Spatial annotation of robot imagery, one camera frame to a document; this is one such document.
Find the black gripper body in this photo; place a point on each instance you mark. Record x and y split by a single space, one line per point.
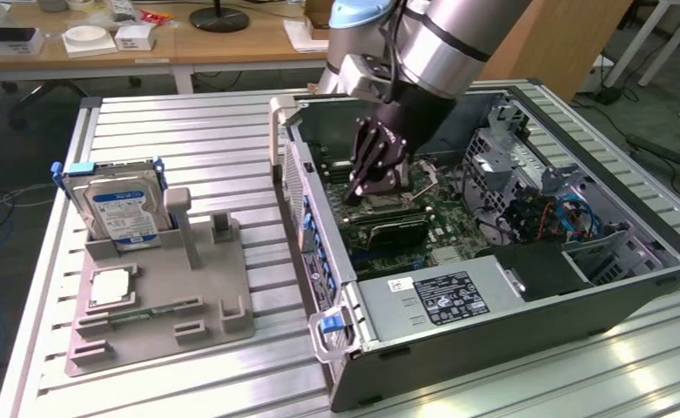
417 117

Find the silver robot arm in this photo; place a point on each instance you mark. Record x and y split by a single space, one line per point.
449 48

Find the metal socket cover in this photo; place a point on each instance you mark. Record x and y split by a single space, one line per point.
426 180

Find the CPU socket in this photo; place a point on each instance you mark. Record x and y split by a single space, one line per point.
394 204

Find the green motherboard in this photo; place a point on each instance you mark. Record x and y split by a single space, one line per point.
449 226

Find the metal drive cage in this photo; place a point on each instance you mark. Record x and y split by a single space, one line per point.
490 174

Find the silver chipset heatsink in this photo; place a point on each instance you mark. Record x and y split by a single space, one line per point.
446 257

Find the blue expansion slot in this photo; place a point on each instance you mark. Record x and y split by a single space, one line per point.
360 254

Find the white barcode sticker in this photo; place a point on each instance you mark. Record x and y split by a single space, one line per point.
400 286

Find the white paper stack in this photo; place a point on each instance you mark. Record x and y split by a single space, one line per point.
305 39

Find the black power supply label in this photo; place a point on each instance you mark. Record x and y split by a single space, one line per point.
453 298

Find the brown cardboard box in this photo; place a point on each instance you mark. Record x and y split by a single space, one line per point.
315 13

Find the gray power supply unit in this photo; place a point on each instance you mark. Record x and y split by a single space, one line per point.
386 313

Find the black plastic shroud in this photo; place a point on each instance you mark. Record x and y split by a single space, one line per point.
542 270

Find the wooden panel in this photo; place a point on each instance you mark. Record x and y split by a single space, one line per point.
572 43

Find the white floor device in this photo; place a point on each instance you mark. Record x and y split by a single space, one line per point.
600 74

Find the black power adapter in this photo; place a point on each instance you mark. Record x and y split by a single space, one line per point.
608 96

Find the blue case latch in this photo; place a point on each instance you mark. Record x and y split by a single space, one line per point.
329 324

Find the wooden desk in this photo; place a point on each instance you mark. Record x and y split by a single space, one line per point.
229 48

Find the gray metal disk bay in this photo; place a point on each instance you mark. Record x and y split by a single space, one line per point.
601 261

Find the black round lamp base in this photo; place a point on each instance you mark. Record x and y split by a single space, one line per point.
218 19

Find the open black PC case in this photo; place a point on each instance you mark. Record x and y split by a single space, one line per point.
490 348

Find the hard disk with blue label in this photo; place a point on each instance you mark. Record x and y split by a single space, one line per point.
122 209

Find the gray printed parts rack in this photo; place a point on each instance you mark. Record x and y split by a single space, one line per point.
159 283

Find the small white box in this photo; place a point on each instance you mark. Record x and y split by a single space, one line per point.
137 39

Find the red packet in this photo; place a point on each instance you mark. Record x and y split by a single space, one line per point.
154 18

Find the green RAM stick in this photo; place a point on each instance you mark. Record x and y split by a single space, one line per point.
142 312

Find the silver CPU chip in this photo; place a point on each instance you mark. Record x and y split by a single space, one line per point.
111 287

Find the white box with dark lid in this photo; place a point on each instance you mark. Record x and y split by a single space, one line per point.
16 45

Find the gray wrist camera box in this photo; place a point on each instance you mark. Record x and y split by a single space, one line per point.
362 78

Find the white table frame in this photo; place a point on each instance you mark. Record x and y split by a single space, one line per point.
640 43

